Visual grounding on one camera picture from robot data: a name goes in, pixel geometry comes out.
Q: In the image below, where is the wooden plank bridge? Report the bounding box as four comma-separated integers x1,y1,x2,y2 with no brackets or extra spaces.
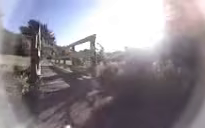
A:
23,59,114,128

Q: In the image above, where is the wooden railing with posts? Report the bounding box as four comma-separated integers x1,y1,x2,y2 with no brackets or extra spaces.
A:
29,24,44,85

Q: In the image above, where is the dark tree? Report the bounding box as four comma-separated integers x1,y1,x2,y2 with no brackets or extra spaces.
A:
3,19,58,56

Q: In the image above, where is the wooden frame railing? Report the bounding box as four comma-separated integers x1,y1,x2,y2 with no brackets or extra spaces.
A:
53,33,100,76

